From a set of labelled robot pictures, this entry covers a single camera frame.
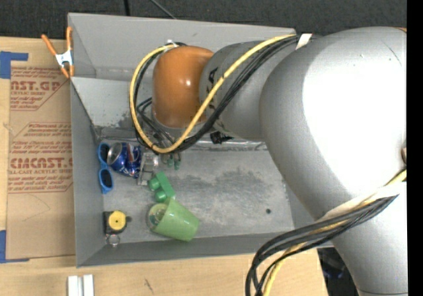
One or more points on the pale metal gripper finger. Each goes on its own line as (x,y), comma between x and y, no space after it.
(151,162)
(144,177)

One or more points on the green toy brick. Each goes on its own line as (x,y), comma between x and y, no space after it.
(162,185)

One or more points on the crushed blue soda can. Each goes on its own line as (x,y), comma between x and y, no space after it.
(125,162)

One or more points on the blue sunglasses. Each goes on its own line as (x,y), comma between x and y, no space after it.
(105,178)

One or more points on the black and yellow tape measure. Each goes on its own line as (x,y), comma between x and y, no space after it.
(115,221)

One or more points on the green plastic cup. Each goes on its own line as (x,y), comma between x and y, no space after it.
(176,220)

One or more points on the grey metal bin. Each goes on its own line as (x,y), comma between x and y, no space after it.
(228,185)

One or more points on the brown cardboard board red print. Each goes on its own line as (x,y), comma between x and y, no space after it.
(39,156)

